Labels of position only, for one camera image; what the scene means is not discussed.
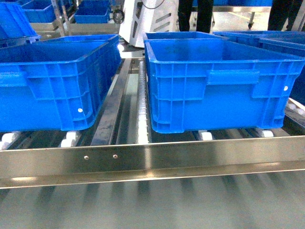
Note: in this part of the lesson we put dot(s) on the stainless steel roller shelf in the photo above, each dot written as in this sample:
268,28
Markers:
98,158

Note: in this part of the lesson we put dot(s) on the blue bin front middle-right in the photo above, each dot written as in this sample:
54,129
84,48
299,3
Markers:
213,84

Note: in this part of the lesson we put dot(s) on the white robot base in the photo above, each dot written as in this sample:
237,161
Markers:
142,16

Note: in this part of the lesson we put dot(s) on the blue bin middle-left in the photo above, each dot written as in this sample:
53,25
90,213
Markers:
112,39
55,85

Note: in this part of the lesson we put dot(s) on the blue bin rear right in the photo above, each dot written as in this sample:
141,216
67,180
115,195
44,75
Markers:
252,38

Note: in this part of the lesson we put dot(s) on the blue bin front middle-left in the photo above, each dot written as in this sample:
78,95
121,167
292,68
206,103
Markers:
55,85

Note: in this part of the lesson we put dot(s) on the blue bin rear middle-left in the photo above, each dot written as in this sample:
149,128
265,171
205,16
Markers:
112,39

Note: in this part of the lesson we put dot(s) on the blue bin middle-right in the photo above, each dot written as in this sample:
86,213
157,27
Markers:
179,35
213,84

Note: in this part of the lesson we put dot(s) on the tilted blue bin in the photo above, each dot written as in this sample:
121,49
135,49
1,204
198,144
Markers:
15,27

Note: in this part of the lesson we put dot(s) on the blue bin rear middle-right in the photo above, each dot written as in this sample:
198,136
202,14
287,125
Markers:
179,35

